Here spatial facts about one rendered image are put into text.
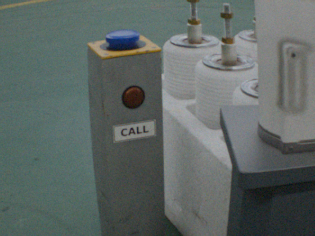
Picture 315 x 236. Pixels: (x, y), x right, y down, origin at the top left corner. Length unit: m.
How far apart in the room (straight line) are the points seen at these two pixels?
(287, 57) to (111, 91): 0.31
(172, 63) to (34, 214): 0.33
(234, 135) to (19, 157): 0.76
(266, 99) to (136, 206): 0.33
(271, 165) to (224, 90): 0.39
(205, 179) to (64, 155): 0.46
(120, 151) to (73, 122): 0.64
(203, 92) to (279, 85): 0.40
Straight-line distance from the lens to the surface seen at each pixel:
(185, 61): 1.03
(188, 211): 0.98
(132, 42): 0.81
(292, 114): 0.55
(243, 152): 0.57
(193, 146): 0.92
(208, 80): 0.93
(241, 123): 0.63
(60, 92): 1.65
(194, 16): 1.05
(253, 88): 0.86
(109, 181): 0.83
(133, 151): 0.83
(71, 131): 1.42
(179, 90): 1.05
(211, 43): 1.05
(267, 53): 0.56
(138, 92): 0.80
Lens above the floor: 0.53
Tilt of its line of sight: 21 degrees down
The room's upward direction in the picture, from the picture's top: 1 degrees counter-clockwise
